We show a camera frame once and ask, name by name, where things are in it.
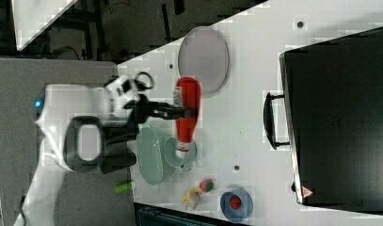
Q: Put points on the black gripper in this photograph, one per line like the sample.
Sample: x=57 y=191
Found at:
x=143 y=108

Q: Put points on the red ketchup bottle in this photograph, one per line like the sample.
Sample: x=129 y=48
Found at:
x=190 y=96

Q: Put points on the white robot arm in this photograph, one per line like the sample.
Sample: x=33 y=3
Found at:
x=77 y=124

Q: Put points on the green strainer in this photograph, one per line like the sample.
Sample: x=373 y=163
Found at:
x=152 y=164

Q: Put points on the teal mug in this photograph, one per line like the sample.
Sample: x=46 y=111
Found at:
x=183 y=164

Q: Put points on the round grey plate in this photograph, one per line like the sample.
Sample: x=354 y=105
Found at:
x=204 y=55

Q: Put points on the strawberry toy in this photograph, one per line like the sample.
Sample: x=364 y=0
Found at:
x=206 y=185

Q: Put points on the green toy vegetable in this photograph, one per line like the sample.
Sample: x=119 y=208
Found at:
x=124 y=187

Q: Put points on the yellow banana toy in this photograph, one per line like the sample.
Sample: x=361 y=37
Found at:
x=191 y=198

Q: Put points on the red toy in bowl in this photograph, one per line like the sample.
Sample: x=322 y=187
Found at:
x=235 y=202

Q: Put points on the blue bowl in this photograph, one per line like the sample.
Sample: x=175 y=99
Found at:
x=236 y=216

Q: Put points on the silver toaster oven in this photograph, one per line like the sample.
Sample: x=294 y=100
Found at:
x=333 y=101

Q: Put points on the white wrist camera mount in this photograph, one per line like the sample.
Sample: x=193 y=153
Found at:
x=122 y=94

